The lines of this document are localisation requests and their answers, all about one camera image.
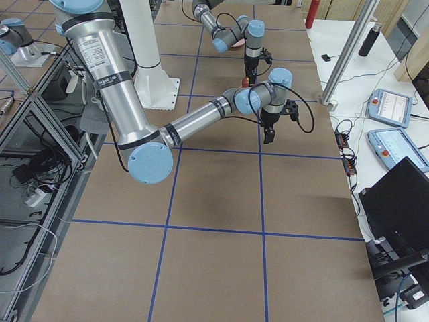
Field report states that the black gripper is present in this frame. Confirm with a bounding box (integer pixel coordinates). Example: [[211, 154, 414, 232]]
[[260, 99, 299, 144], [244, 47, 272, 85]]

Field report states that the red apple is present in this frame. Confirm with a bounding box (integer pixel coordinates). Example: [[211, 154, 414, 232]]
[[241, 77, 249, 88]]

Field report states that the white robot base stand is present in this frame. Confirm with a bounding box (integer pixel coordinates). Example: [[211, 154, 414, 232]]
[[134, 65, 180, 111]]

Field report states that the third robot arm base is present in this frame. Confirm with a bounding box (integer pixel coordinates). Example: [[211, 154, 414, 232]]
[[1, 17, 55, 68]]

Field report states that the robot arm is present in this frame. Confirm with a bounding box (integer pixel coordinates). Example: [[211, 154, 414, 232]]
[[192, 1, 272, 87], [52, 1, 298, 184]]

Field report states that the pink plate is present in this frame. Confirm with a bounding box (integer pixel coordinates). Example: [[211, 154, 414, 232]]
[[230, 39, 245, 50]]

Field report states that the blue tape line centre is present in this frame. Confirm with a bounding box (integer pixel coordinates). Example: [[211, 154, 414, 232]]
[[253, 5, 270, 322]]

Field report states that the orange black adapter upper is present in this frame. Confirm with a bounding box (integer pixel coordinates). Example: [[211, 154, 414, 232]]
[[335, 132, 349, 149]]

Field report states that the orange black adapter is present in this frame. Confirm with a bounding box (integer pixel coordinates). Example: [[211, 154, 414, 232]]
[[342, 157, 357, 177], [335, 132, 349, 149]]

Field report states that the small black device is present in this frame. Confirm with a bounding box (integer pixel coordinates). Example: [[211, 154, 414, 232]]
[[321, 54, 331, 62]]

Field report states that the orange black adapter lower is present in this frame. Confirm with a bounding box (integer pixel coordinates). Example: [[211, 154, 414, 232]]
[[342, 157, 357, 177]]

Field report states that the red bottle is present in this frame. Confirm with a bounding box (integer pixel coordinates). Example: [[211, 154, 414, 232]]
[[305, 0, 320, 29]]

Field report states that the black bottle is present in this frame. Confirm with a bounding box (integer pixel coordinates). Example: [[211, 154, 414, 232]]
[[358, 23, 382, 57]]

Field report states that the lower teach pendant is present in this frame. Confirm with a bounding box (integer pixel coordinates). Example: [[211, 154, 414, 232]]
[[367, 128, 428, 173]]

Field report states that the teach pendant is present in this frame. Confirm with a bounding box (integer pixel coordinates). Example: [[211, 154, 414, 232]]
[[367, 128, 428, 173], [367, 89, 413, 128]]

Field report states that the upper teach pendant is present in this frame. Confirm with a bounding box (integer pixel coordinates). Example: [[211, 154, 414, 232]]
[[367, 89, 413, 128]]

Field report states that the black laptop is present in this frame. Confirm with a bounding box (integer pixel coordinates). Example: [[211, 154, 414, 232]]
[[359, 157, 428, 250]]

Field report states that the blue tape line near crosswise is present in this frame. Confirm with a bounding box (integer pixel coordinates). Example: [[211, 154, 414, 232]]
[[118, 142, 341, 162]]

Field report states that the black monitor stand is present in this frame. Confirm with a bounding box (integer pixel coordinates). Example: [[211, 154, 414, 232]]
[[365, 239, 428, 309]]

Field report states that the white power adapter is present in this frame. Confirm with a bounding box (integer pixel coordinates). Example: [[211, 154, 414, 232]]
[[25, 188, 47, 207]]

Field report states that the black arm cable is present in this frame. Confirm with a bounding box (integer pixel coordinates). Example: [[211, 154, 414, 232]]
[[243, 82, 315, 134], [180, 0, 249, 34]]

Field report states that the white pedestal column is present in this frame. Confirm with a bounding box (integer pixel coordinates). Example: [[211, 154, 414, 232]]
[[120, 0, 160, 69]]

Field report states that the aluminium frame post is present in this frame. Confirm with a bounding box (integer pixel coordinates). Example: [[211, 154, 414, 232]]
[[319, 0, 379, 112]]

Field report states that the aluminium frame cart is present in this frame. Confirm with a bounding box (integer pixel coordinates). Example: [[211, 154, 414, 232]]
[[1, 43, 94, 321]]

